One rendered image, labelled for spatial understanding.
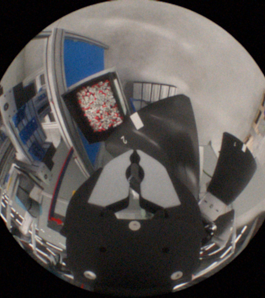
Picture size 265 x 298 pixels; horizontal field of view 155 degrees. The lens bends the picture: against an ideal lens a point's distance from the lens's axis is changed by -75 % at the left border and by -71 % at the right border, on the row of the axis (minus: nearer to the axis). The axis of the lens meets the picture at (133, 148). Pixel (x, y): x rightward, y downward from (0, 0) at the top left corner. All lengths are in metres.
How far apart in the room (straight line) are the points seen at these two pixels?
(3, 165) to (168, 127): 0.87
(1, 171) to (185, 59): 1.78
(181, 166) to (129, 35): 1.18
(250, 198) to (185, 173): 5.53
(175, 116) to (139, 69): 0.99
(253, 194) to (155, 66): 5.63
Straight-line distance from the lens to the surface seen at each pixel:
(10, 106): 0.55
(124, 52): 1.16
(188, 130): 0.19
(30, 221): 0.97
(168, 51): 1.21
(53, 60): 0.41
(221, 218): 0.52
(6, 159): 0.83
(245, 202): 5.76
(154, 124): 0.20
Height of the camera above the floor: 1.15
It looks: 44 degrees down
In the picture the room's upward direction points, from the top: 179 degrees counter-clockwise
